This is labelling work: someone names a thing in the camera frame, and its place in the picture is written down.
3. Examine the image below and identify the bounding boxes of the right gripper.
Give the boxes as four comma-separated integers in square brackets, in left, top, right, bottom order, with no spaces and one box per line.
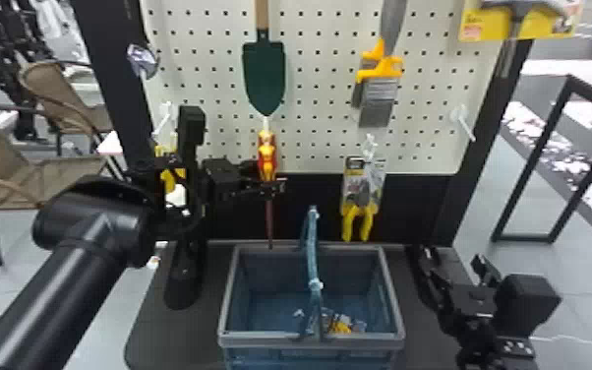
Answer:
[413,244,504,339]

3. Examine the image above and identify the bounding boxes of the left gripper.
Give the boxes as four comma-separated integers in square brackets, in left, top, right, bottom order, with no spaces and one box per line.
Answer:
[202,156,289,204]

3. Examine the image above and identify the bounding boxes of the red yellow screwdriver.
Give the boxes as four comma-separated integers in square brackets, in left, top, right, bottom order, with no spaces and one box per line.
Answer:
[256,116,279,250]

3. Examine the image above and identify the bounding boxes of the yellow hand tool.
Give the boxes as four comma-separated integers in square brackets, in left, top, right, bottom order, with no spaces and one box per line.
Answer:
[152,144,188,196]

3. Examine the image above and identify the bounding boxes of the white pegboard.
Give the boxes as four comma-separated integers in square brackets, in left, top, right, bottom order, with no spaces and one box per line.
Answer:
[70,0,535,248]

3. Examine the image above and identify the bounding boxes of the yellow pliers on card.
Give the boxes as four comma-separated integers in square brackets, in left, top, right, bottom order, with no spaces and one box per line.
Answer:
[338,154,388,243]

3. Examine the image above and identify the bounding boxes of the green garden trowel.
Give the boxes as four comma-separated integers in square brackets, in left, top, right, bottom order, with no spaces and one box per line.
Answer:
[241,0,287,118]

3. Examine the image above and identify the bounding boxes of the blue basket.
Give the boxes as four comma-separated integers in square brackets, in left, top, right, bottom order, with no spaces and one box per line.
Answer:
[216,205,407,370]

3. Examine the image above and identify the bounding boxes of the yellow grey paintbrush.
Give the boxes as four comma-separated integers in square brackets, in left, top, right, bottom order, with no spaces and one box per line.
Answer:
[349,0,409,129]

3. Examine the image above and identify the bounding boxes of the beige mesh chair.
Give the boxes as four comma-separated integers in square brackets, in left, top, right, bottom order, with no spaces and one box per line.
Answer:
[0,104,122,269]
[17,59,116,156]

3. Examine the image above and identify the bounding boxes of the hammer on yellow card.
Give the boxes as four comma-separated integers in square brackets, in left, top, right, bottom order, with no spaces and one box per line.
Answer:
[457,0,585,80]

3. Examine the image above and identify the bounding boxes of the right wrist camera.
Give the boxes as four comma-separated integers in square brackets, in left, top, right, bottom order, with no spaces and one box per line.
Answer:
[493,274,563,339]

